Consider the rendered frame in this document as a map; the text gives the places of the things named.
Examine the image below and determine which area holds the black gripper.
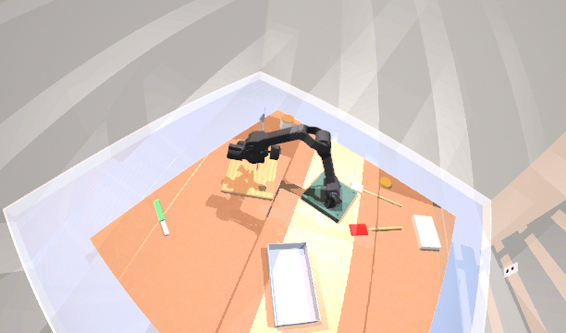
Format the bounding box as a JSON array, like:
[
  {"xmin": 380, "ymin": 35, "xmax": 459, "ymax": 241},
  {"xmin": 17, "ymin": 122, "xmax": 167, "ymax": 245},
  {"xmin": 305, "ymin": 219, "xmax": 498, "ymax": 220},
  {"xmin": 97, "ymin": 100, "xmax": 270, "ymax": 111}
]
[{"xmin": 237, "ymin": 140, "xmax": 280, "ymax": 160}]

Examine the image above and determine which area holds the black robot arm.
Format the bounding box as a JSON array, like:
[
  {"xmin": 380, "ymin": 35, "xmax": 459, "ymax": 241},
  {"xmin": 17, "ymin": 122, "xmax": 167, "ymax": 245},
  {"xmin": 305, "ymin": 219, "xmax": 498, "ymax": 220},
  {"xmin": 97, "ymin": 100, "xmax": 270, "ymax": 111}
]
[{"xmin": 227, "ymin": 124, "xmax": 342, "ymax": 211}]

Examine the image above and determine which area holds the white rectangular block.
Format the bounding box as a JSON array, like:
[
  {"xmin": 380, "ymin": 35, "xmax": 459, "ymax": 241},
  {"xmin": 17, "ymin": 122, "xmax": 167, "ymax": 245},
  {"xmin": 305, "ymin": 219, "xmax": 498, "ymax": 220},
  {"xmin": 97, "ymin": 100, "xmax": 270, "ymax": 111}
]
[{"xmin": 412, "ymin": 215, "xmax": 441, "ymax": 250}]

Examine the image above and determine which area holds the light wooden board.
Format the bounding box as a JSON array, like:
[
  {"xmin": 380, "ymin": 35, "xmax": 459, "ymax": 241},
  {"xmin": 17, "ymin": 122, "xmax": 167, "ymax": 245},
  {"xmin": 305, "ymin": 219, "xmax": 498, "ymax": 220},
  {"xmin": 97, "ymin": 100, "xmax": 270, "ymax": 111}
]
[{"xmin": 221, "ymin": 154, "xmax": 278, "ymax": 201}]

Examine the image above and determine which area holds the grey cylindrical canister with wooden lid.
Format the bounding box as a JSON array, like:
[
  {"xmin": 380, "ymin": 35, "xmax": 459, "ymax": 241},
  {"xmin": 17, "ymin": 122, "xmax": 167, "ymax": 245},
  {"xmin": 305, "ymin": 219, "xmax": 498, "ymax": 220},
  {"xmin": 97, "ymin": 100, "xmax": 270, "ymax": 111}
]
[{"xmin": 279, "ymin": 115, "xmax": 294, "ymax": 129}]

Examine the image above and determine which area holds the red spatula with wooden handle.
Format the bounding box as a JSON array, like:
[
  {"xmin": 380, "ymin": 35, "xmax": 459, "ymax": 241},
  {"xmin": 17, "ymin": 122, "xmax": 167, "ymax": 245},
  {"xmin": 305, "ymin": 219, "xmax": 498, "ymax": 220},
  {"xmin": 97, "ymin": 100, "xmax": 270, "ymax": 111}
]
[{"xmin": 350, "ymin": 224, "xmax": 402, "ymax": 236}]

